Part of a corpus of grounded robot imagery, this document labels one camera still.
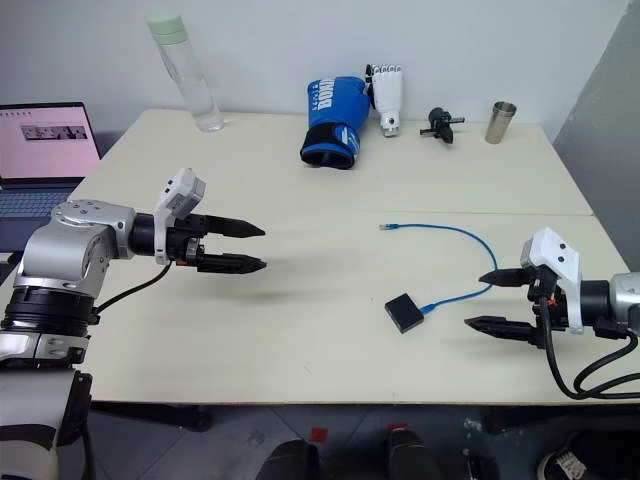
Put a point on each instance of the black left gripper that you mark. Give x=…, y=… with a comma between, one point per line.
x=187, y=235

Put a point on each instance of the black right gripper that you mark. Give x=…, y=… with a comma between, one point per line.
x=550, y=310

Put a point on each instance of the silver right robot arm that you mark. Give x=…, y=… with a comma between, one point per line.
x=620, y=300

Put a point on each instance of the small black box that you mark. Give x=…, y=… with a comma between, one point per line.
x=404, y=312

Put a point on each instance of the black and white sneaker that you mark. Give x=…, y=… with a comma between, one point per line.
x=565, y=457

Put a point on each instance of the clear bottle with green cap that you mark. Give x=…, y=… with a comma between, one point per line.
x=192, y=85

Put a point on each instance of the blue boxing glove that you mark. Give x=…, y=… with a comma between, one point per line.
x=335, y=115

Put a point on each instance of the dark rounded shape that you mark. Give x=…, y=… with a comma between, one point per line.
x=295, y=460
x=412, y=455

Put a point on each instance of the metal cup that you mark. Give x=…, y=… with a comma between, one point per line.
x=500, y=125

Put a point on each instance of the red floor marker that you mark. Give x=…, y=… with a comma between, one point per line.
x=319, y=434

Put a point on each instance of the open grey laptop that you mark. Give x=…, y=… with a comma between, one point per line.
x=40, y=145

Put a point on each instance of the white robotic hand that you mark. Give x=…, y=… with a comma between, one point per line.
x=389, y=92

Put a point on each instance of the white and black robot torso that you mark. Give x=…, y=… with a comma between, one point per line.
x=30, y=400

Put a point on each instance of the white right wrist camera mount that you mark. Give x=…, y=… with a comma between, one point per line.
x=555, y=257

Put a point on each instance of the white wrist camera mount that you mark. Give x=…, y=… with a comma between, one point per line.
x=555, y=257
x=175, y=195

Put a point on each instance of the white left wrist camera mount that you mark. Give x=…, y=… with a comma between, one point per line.
x=175, y=195

